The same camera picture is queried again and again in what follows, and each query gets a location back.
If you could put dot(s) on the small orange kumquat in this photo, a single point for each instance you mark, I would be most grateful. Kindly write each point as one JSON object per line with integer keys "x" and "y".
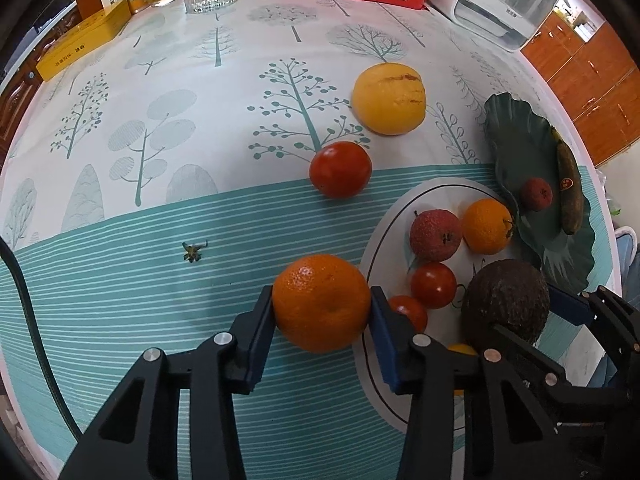
{"x": 462, "y": 349}

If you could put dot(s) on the yellow flat box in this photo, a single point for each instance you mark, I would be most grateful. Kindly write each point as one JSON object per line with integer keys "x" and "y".
{"x": 82, "y": 40}

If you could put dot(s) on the small orange with stem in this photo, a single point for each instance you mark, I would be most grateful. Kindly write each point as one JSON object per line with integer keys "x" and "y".
{"x": 487, "y": 226}

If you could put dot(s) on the red cherry tomato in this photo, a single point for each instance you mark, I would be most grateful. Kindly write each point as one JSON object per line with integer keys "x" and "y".
{"x": 407, "y": 312}
{"x": 433, "y": 285}

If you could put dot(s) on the large red tomato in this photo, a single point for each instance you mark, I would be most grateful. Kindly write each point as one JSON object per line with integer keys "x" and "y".
{"x": 340, "y": 169}

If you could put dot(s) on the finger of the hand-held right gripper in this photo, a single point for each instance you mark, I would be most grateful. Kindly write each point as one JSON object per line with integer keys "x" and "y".
{"x": 530, "y": 355}
{"x": 570, "y": 307}

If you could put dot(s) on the orange wooden cabinet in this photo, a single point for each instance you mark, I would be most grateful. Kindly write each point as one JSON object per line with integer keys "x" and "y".
{"x": 585, "y": 75}

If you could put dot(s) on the dark banana with sticker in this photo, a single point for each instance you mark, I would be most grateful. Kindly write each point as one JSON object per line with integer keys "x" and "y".
{"x": 570, "y": 195}

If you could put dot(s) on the large orange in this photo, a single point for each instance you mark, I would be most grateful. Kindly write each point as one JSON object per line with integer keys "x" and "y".
{"x": 320, "y": 302}

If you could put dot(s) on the white countertop appliance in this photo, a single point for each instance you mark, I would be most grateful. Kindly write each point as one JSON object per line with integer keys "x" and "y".
{"x": 495, "y": 5}

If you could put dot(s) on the yellow pepino melon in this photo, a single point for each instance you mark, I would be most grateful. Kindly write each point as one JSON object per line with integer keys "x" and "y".
{"x": 389, "y": 98}

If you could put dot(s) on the tree print tablecloth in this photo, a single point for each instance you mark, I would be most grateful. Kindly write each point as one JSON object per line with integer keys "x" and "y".
{"x": 150, "y": 310}

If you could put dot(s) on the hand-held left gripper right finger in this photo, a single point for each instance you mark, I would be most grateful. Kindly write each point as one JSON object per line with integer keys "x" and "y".
{"x": 385, "y": 340}

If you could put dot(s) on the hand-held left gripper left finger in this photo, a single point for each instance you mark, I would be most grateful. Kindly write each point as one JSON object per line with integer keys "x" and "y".
{"x": 260, "y": 332}

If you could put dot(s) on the dark wooden furniture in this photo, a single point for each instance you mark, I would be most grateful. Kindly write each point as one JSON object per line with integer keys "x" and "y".
{"x": 15, "y": 95}

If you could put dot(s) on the dark brown avocado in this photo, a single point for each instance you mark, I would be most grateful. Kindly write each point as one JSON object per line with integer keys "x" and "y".
{"x": 505, "y": 300}

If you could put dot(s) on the green tomato calyx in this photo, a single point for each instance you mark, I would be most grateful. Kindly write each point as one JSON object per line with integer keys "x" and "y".
{"x": 194, "y": 251}

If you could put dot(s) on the dark green leaf-shaped plate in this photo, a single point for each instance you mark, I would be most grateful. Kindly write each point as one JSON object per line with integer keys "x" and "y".
{"x": 515, "y": 140}

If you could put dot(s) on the white round plate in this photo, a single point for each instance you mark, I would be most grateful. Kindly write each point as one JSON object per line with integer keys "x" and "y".
{"x": 395, "y": 230}

